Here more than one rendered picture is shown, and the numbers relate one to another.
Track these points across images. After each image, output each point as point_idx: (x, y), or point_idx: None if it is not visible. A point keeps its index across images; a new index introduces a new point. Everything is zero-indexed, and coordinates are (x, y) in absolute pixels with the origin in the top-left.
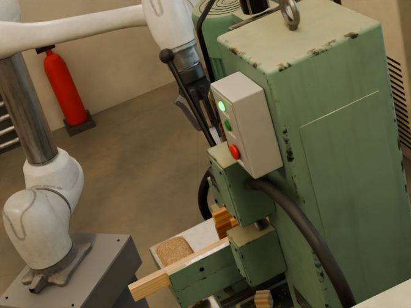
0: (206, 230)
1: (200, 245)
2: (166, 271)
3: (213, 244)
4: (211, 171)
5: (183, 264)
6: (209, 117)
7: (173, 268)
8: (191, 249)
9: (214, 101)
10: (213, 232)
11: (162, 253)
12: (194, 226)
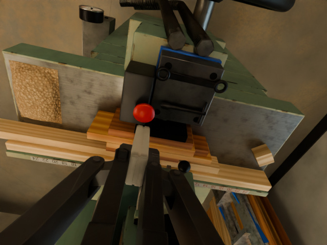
0: (89, 90)
1: (71, 107)
2: (6, 146)
3: (74, 146)
4: (126, 84)
5: (28, 155)
6: (142, 193)
7: (16, 148)
8: (55, 112)
9: (188, 233)
10: (96, 100)
11: (16, 95)
12: (80, 69)
